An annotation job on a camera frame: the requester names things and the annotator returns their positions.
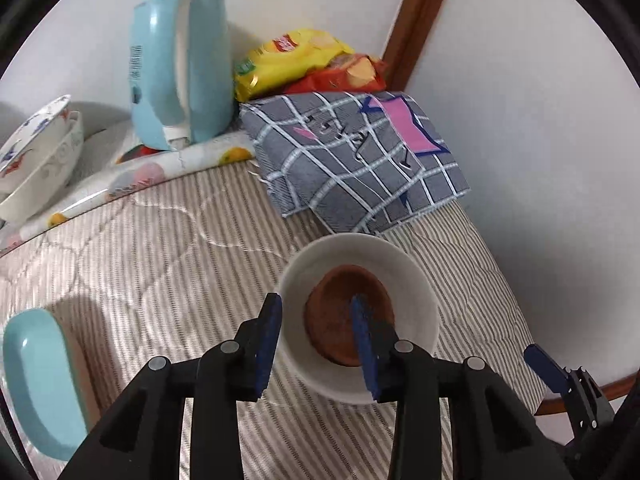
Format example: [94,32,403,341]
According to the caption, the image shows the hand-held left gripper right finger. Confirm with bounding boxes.
[349,295,572,480]

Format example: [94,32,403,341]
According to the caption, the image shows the fruit print table cover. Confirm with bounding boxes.
[0,132,259,257]

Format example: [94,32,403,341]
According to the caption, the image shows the plain white bowl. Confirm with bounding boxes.
[276,233,441,405]

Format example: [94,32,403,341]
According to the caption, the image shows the light blue electric kettle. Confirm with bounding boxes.
[130,0,236,152]

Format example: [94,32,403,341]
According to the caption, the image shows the yellow chips bag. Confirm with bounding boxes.
[233,28,356,103]

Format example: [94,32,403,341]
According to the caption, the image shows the blue square plate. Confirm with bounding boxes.
[2,308,102,462]

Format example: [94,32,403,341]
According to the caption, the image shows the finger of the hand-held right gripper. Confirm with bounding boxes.
[523,343,614,434]

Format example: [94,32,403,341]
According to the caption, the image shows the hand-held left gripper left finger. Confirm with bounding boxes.
[59,292,284,480]

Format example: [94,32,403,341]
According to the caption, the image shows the brown wooden door frame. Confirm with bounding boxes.
[382,0,460,94]

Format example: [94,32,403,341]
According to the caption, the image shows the blue patterned porcelain bowl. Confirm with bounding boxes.
[0,93,74,196]

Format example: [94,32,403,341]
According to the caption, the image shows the striped quilted tablecloth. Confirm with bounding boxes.
[0,162,547,480]

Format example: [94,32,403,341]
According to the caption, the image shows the grey checkered cloth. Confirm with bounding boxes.
[238,90,472,236]

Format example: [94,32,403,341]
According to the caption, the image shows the small brown bowl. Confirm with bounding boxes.
[303,264,398,367]

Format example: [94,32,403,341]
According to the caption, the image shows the large white porcelain bowl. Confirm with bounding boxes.
[0,109,85,224]

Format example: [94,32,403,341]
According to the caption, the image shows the red snack bag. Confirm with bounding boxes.
[285,53,389,95]

